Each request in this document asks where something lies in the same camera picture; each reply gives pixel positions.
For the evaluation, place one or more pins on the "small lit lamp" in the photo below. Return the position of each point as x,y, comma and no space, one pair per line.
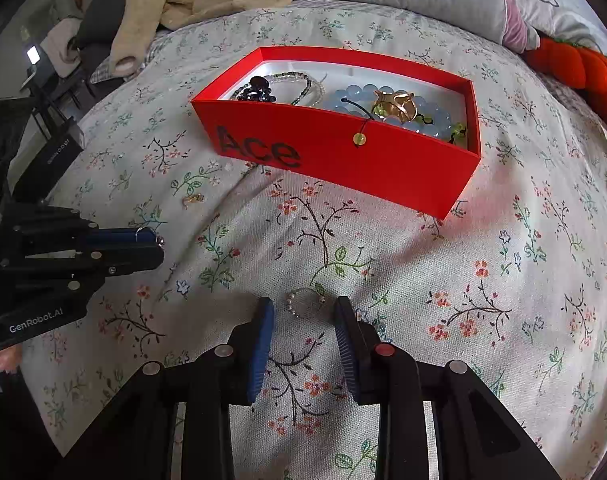
33,55

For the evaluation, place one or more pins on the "black bead charm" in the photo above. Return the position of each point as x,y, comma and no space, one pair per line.
256,91

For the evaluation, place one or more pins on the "black cardboard box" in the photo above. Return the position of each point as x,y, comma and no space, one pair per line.
61,152

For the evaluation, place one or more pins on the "floral bed sheet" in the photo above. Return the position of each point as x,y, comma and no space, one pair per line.
483,285

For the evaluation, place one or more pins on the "gold metal rings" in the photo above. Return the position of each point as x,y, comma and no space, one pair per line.
396,105

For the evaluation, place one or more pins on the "person's left hand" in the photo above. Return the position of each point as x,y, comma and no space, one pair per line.
6,360

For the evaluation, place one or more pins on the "pink white cloth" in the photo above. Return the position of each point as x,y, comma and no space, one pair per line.
58,45

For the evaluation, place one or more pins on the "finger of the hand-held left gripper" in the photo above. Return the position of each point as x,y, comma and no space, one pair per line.
123,237
128,262

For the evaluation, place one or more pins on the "red cardboard box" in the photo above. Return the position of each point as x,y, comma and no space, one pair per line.
358,175

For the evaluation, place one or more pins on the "small gold earring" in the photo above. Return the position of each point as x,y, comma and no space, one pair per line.
193,201

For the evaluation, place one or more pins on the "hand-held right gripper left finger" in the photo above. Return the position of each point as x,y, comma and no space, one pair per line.
261,355

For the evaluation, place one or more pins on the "orange pumpkin plush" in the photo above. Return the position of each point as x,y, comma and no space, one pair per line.
583,70

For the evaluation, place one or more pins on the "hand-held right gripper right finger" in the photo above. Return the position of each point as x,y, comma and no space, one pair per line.
346,350

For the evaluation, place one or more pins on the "light grey cloth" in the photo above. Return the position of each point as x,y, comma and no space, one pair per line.
558,0

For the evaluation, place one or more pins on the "dark grey chair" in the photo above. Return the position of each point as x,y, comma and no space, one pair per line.
91,45

